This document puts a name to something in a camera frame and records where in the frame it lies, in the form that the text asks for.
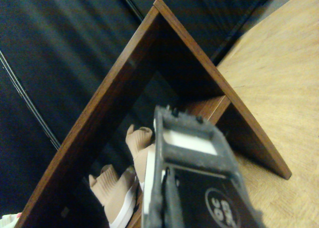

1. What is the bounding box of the brown shoe rack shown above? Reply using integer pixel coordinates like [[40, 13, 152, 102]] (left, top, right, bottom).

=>
[[14, 0, 293, 228]]

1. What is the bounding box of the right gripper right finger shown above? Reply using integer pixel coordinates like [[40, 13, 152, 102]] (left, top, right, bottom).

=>
[[153, 104, 250, 201]]

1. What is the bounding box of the white shoe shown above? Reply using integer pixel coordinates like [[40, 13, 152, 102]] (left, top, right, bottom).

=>
[[0, 212, 22, 228]]

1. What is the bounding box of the beige shoe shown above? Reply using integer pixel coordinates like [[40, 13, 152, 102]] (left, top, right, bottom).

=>
[[125, 124, 157, 192], [89, 164, 141, 228]]

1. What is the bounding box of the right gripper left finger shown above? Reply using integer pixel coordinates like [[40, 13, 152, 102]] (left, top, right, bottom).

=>
[[141, 118, 186, 228]]

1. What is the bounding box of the black curtain stand pole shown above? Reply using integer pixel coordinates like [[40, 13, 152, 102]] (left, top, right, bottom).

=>
[[0, 50, 61, 149], [116, 0, 145, 22]]

